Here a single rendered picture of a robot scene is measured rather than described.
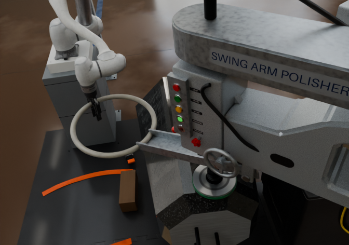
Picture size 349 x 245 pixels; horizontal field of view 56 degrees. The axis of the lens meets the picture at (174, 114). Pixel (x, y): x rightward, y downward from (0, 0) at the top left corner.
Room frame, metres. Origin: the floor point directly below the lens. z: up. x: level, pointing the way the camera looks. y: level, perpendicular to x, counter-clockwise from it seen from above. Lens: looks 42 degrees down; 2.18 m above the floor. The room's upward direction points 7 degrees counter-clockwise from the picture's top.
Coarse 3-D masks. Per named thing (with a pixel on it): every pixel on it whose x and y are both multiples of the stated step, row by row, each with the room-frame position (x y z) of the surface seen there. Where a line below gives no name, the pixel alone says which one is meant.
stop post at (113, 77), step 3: (93, 6) 3.29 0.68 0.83; (93, 9) 3.24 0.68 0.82; (93, 12) 3.22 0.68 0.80; (93, 15) 3.22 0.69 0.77; (99, 36) 3.22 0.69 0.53; (102, 39) 3.28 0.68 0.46; (111, 75) 3.23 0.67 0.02; (114, 75) 3.23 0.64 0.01; (108, 78) 3.18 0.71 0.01; (111, 78) 3.17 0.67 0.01; (114, 78) 3.17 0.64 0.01
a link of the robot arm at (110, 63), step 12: (60, 0) 1.87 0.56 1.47; (60, 12) 1.82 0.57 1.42; (72, 24) 1.77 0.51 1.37; (84, 36) 1.74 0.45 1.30; (96, 36) 1.73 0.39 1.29; (108, 48) 1.69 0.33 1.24; (96, 60) 1.61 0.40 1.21; (108, 60) 1.60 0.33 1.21; (120, 60) 1.61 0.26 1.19; (108, 72) 1.56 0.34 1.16
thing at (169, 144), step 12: (156, 132) 1.26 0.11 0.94; (168, 132) 1.22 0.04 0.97; (144, 144) 1.17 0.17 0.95; (156, 144) 1.20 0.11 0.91; (168, 144) 1.17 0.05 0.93; (180, 144) 1.14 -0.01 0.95; (168, 156) 1.07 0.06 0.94; (180, 156) 1.03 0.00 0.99; (192, 156) 0.98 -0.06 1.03; (216, 168) 0.90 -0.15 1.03; (228, 168) 0.87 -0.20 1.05; (240, 168) 0.83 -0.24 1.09
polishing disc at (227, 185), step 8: (200, 168) 1.05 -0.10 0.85; (200, 176) 1.00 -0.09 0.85; (200, 184) 0.95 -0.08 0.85; (208, 184) 0.95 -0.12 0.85; (216, 184) 0.94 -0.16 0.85; (224, 184) 0.93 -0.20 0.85; (232, 184) 0.93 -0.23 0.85; (200, 192) 0.91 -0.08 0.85; (208, 192) 0.90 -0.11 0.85; (216, 192) 0.90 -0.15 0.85; (224, 192) 0.89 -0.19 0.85
